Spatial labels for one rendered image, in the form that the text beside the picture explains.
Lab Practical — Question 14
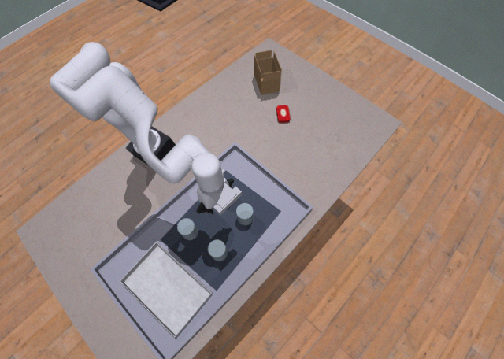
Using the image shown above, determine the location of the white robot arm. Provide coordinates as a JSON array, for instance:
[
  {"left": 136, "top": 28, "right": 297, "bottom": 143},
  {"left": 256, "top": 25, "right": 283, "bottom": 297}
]
[{"left": 50, "top": 42, "right": 242, "bottom": 215}]

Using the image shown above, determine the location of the brown cardboard box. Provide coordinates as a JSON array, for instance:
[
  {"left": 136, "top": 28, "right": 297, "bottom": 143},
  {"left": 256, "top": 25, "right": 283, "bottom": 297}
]
[{"left": 254, "top": 50, "right": 282, "bottom": 95}]

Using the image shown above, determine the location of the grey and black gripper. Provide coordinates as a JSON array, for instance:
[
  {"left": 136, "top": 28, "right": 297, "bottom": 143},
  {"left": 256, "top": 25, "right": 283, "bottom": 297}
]
[{"left": 196, "top": 178, "right": 234, "bottom": 214}]

